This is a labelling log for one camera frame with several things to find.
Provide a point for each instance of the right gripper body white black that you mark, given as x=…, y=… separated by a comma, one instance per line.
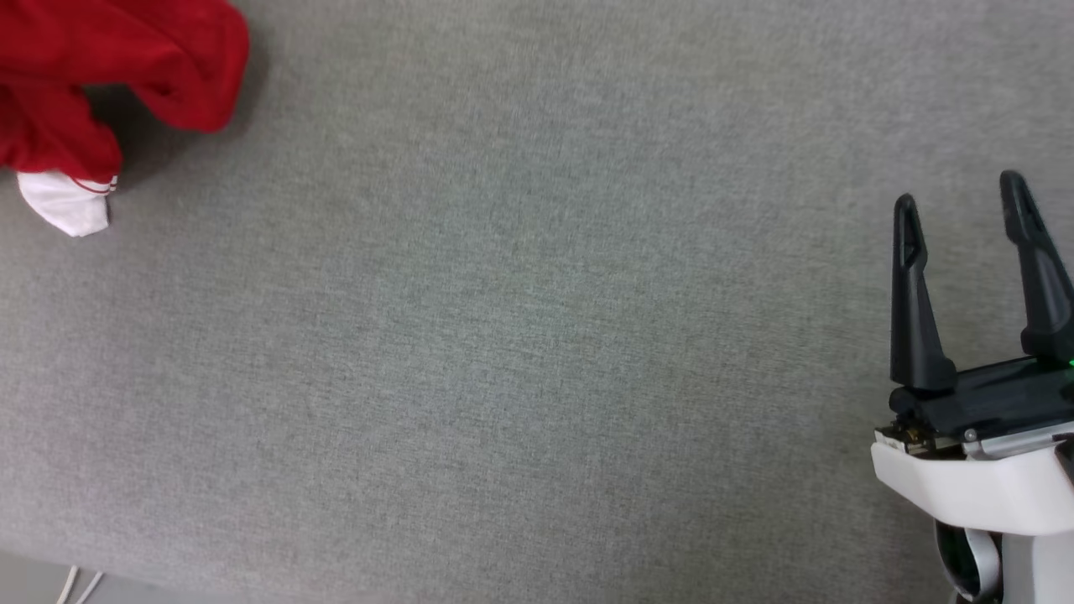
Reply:
x=982, y=482

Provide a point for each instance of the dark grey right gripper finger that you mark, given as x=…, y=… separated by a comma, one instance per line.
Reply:
x=913, y=335
x=1045, y=277

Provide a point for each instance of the red and white garment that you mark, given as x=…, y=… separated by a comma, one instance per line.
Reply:
x=159, y=59

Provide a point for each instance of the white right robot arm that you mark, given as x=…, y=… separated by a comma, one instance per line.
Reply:
x=1019, y=570

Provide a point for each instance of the grey fabric sofa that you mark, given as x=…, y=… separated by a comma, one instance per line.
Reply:
x=520, y=319

